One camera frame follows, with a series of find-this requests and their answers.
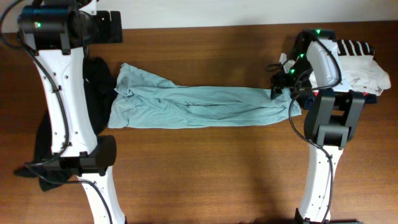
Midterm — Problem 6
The light blue t-shirt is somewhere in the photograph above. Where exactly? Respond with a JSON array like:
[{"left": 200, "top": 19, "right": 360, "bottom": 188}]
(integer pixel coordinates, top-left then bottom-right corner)
[{"left": 108, "top": 63, "right": 302, "bottom": 129}]

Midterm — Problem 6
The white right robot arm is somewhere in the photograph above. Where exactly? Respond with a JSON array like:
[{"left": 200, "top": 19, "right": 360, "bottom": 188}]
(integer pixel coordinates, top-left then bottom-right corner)
[{"left": 271, "top": 29, "right": 365, "bottom": 223}]

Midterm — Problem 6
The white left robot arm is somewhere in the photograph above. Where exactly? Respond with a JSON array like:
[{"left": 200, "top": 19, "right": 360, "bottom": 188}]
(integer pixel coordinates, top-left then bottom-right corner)
[{"left": 18, "top": 1, "right": 126, "bottom": 223}]

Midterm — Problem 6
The red garment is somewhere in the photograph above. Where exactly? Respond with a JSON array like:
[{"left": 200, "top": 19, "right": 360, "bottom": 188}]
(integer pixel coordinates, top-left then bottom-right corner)
[{"left": 312, "top": 90, "right": 369, "bottom": 96}]

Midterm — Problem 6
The black t-shirt with logo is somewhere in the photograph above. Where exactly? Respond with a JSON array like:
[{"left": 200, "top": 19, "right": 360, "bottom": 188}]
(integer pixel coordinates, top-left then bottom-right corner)
[{"left": 14, "top": 57, "right": 117, "bottom": 192}]

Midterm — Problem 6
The black white striped garment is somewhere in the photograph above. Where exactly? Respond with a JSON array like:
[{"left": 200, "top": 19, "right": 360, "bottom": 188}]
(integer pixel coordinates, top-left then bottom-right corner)
[{"left": 336, "top": 40, "right": 375, "bottom": 56}]

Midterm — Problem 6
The white crumpled garment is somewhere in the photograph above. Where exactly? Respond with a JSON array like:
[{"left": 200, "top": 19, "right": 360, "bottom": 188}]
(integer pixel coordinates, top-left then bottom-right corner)
[{"left": 309, "top": 55, "right": 392, "bottom": 96}]

